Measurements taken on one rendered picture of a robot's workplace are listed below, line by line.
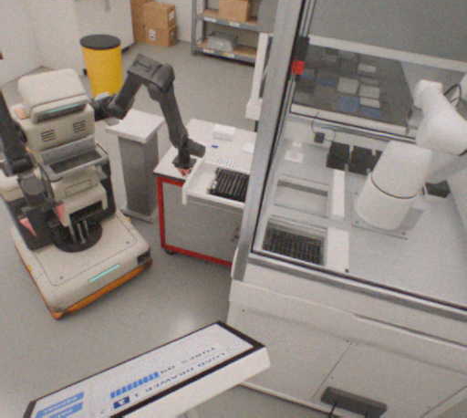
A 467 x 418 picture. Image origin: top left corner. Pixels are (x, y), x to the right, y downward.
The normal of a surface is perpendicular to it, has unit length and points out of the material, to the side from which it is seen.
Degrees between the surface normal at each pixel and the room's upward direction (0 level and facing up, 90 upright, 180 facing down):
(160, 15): 91
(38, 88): 42
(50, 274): 0
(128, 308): 0
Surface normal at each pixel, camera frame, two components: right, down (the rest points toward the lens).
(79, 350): 0.09, -0.76
